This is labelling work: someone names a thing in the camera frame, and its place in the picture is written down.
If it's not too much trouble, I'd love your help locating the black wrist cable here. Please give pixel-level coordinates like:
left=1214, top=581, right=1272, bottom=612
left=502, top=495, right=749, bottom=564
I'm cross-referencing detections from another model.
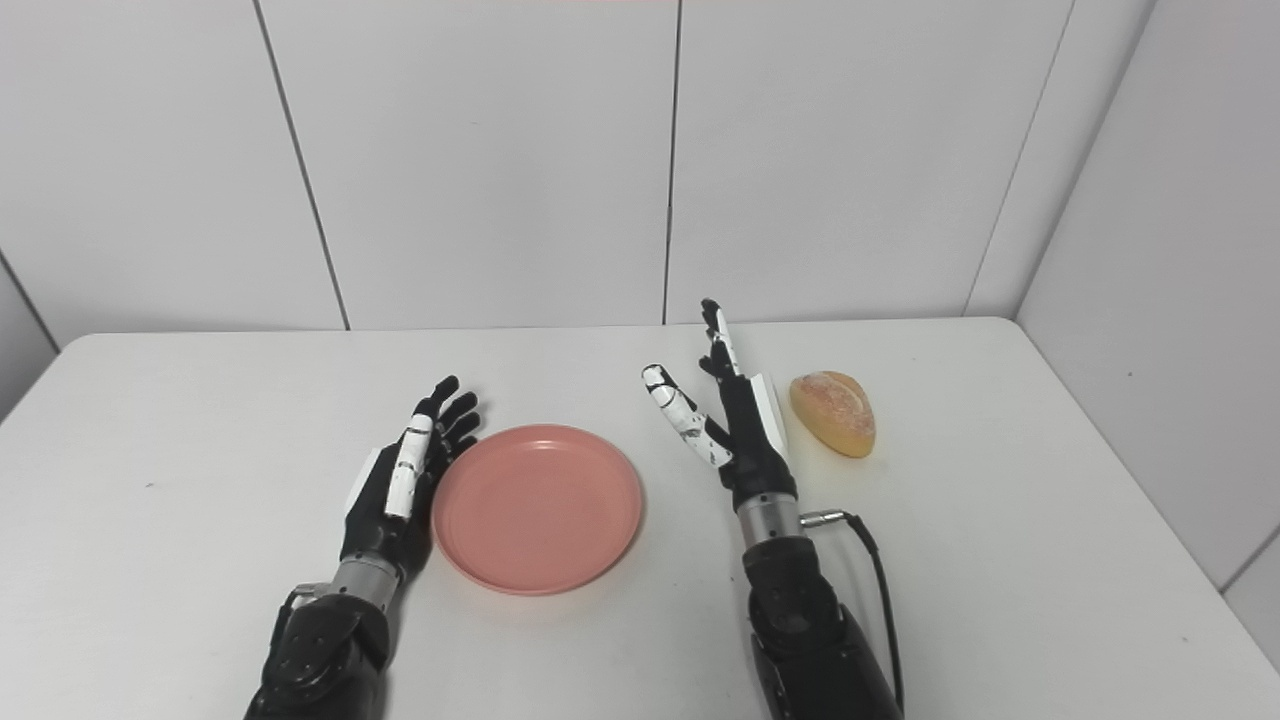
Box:
left=799, top=510, right=907, bottom=713
left=272, top=584, right=331, bottom=641

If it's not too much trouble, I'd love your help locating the bread roll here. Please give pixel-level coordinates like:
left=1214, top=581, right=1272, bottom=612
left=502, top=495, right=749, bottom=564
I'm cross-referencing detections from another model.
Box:
left=789, top=371, right=877, bottom=459

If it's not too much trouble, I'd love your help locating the pink plate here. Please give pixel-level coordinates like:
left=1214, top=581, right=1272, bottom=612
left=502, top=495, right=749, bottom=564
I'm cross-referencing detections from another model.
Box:
left=432, top=424, right=644, bottom=597

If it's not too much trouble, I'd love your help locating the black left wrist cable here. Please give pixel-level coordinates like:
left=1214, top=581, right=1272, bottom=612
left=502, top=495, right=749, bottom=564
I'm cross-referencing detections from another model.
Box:
left=272, top=584, right=331, bottom=641

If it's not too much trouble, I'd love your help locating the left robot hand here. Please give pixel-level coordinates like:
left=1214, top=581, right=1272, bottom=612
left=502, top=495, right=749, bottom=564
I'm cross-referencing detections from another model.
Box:
left=339, top=376, right=481, bottom=579

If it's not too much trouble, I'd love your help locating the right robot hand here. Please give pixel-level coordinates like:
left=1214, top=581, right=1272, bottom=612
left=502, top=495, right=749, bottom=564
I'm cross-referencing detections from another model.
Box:
left=642, top=298, right=799, bottom=513

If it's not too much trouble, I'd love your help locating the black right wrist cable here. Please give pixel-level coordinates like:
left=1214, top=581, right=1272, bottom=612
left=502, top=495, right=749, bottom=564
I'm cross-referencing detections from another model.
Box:
left=799, top=510, right=907, bottom=713

